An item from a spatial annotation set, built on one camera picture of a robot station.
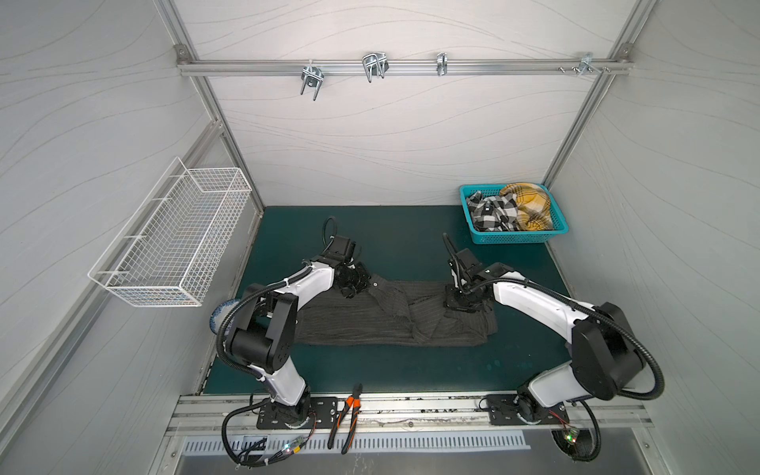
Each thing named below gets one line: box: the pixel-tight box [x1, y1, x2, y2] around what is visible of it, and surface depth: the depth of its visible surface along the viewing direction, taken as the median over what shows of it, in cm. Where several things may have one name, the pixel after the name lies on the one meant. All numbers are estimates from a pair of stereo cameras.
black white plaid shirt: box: [466, 190, 520, 232], surface depth 109 cm
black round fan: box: [551, 427, 595, 462], surface depth 73 cm
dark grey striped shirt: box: [293, 275, 498, 347], surface depth 88 cm
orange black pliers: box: [327, 382, 364, 455], surface depth 74 cm
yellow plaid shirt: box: [500, 182, 554, 232], surface depth 109 cm
